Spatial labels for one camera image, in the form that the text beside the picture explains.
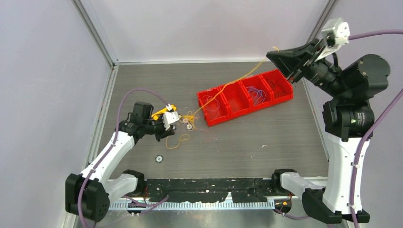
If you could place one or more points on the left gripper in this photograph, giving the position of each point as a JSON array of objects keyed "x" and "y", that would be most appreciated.
[{"x": 164, "y": 133}]

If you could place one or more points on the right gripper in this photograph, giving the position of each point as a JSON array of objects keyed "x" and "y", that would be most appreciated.
[{"x": 290, "y": 60}]

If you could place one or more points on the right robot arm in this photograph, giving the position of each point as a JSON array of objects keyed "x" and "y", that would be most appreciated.
[{"x": 348, "y": 120}]

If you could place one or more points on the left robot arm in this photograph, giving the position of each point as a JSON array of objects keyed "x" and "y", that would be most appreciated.
[{"x": 90, "y": 193}]

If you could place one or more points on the poker chip blue right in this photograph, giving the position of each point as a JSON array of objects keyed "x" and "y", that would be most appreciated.
[{"x": 189, "y": 127}]

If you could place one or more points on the red compartment bin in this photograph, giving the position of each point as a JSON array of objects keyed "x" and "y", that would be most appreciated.
[{"x": 253, "y": 93}]

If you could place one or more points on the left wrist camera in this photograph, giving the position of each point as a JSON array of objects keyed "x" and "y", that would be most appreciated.
[{"x": 170, "y": 117}]

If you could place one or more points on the yellow triangle frame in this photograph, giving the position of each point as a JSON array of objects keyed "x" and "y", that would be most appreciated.
[{"x": 157, "y": 114}]

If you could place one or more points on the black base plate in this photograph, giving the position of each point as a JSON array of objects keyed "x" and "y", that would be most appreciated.
[{"x": 211, "y": 190}]

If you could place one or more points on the white slotted cable duct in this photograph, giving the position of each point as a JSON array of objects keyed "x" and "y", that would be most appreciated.
[{"x": 123, "y": 204}]

